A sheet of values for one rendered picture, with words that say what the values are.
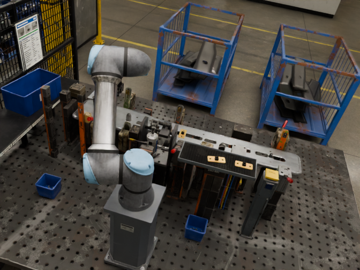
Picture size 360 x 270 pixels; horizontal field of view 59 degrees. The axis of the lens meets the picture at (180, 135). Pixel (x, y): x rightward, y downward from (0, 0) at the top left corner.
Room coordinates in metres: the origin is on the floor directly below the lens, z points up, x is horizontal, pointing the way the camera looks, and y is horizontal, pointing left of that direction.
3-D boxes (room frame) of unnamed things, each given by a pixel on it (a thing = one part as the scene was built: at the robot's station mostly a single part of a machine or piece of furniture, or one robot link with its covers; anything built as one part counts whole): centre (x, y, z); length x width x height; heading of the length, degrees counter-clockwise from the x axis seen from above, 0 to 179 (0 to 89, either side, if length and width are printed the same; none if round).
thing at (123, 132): (1.36, 0.30, 0.88); 0.11 x 0.09 x 0.37; 173
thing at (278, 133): (1.63, -0.62, 0.88); 0.15 x 0.11 x 0.36; 173
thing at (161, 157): (1.33, 0.11, 0.94); 0.18 x 0.13 x 0.49; 83
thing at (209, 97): (3.90, -0.08, 0.47); 1.20 x 0.80 x 0.95; 170
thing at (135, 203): (0.89, 0.14, 1.15); 0.15 x 0.15 x 0.10
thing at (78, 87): (1.74, 0.70, 0.88); 0.08 x 0.08 x 0.36; 83
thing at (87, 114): (1.46, 0.54, 0.88); 0.04 x 0.04 x 0.36; 83
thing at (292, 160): (1.52, -0.03, 1.00); 1.38 x 0.22 x 0.02; 83
